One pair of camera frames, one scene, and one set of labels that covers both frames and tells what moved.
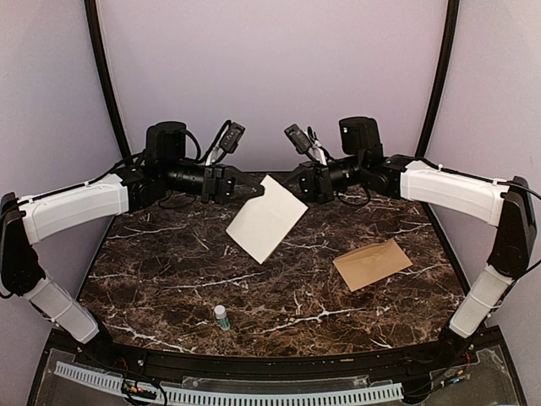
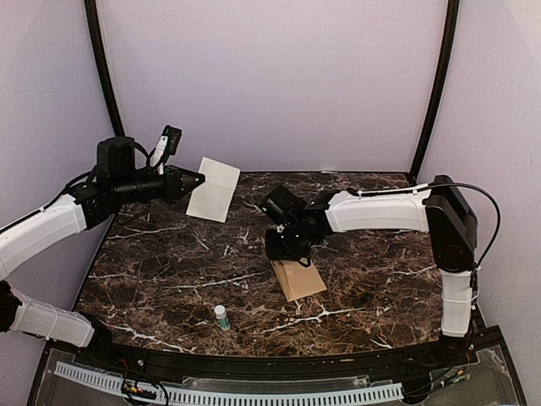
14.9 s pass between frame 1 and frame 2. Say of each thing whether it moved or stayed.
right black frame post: stayed
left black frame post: stayed
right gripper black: moved
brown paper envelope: moved
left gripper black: moved
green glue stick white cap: stayed
